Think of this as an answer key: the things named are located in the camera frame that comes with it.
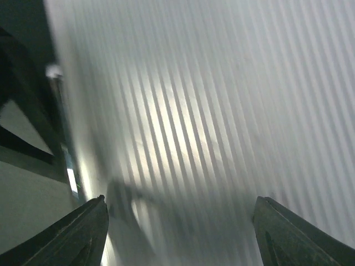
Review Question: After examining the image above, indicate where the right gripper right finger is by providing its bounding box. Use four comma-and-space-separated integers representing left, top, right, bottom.
252, 196, 354, 265

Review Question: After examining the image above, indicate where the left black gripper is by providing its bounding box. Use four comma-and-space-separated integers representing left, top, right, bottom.
1, 29, 68, 183

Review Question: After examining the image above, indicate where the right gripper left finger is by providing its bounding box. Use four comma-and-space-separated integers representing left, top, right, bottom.
1, 195, 109, 265

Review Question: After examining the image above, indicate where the aluminium poker case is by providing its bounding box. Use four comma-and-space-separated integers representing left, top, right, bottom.
44, 1, 354, 265

